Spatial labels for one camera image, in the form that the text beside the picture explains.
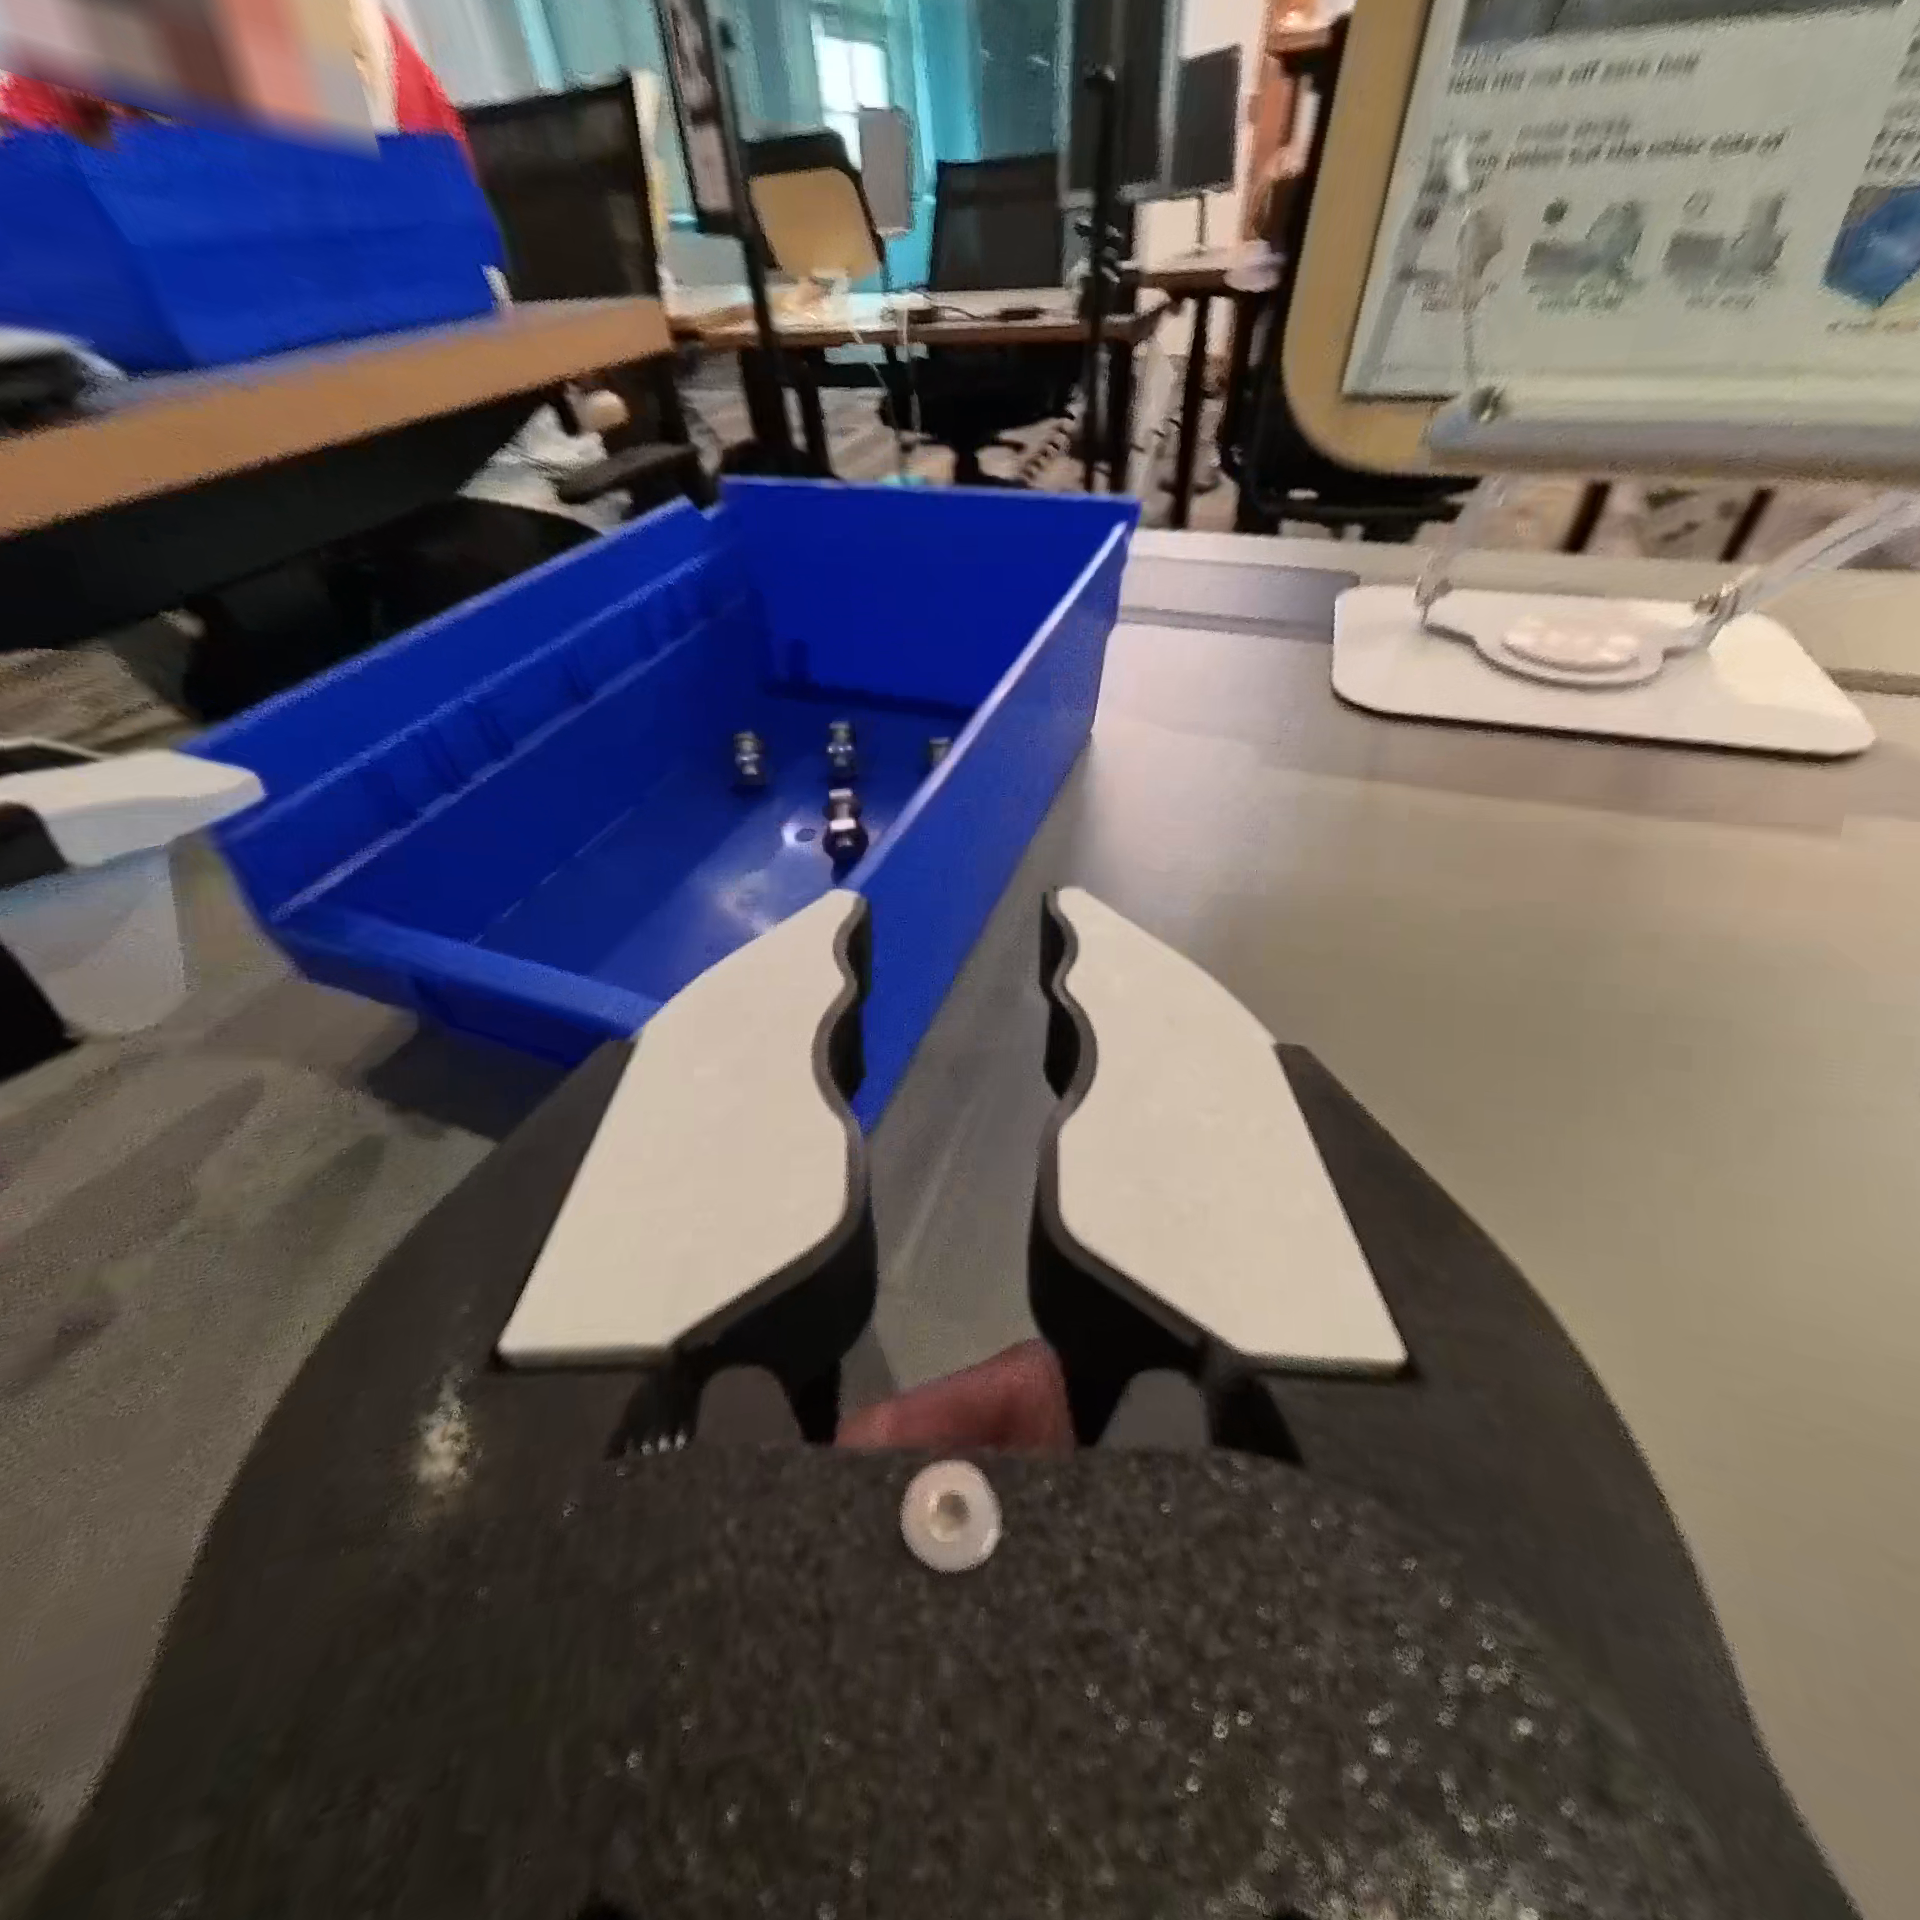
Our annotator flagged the wooden document stand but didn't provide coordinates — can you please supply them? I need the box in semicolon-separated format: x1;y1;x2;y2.
1282;0;1920;759

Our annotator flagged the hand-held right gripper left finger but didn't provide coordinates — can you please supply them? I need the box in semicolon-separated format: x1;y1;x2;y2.
495;888;880;1450

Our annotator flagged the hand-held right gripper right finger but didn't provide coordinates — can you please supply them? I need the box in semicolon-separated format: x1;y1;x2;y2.
1030;886;1413;1450

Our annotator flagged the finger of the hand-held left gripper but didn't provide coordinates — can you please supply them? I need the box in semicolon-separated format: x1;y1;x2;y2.
0;751;266;1040

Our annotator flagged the wooden desk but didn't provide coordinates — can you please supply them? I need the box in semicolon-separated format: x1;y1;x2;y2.
668;287;1180;529
0;297;677;647

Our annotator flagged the black office chair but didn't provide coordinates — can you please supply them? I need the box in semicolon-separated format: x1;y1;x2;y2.
912;152;1085;454
457;75;712;520

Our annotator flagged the tan office chair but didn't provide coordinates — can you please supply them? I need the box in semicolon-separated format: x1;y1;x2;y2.
745;134;888;296

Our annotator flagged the blue plastic bin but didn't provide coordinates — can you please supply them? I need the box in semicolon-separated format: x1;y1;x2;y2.
0;119;504;377
181;478;1144;1134

